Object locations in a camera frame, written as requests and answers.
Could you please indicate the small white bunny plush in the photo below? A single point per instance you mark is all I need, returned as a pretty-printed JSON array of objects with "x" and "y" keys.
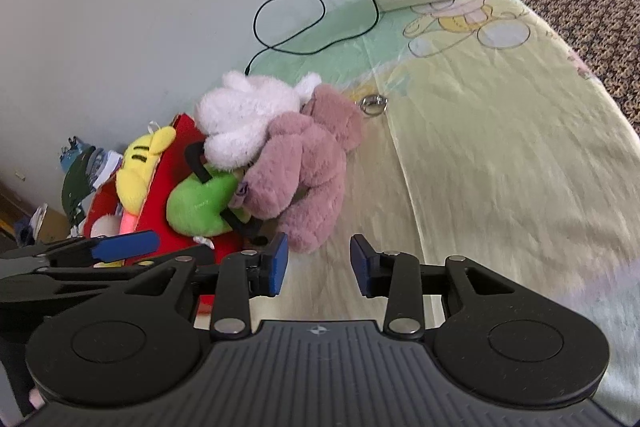
[{"x": 106, "y": 226}]

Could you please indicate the wooden cabinet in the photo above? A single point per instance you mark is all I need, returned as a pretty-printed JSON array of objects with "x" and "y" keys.
[{"x": 12, "y": 209}]

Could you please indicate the cartoon bear bed sheet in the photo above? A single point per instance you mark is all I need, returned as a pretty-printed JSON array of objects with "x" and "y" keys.
[{"x": 497, "y": 144}]

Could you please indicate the green mushroom plush toy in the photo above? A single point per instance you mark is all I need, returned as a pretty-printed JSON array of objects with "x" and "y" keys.
[{"x": 200, "y": 204}]

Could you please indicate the cardboard box on floor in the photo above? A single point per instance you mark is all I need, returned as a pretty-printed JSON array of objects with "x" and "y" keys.
[{"x": 49, "y": 225}]

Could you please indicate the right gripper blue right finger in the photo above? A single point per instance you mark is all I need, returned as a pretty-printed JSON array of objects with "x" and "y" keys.
[{"x": 396, "y": 277}]

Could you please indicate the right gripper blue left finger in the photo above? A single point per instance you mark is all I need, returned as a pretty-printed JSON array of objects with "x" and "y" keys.
[{"x": 241, "y": 277}]

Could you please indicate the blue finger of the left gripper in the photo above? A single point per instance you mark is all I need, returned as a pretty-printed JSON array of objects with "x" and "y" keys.
[{"x": 123, "y": 247}]

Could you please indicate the dark green cloth item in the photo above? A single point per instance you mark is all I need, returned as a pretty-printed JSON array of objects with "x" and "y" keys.
[{"x": 76, "y": 187}]

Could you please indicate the yellow tiger plush toy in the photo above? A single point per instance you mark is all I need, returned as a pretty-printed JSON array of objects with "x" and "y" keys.
[{"x": 134, "y": 177}]

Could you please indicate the white bunny plush blue bow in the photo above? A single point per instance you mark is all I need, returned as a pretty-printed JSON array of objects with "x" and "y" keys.
[{"x": 235, "y": 116}]

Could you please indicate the pink bear plush keychain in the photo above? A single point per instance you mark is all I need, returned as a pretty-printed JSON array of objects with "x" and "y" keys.
[{"x": 299, "y": 176}]

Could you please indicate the red cardboard box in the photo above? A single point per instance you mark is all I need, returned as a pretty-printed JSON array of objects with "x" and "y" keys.
[{"x": 171, "y": 170}]

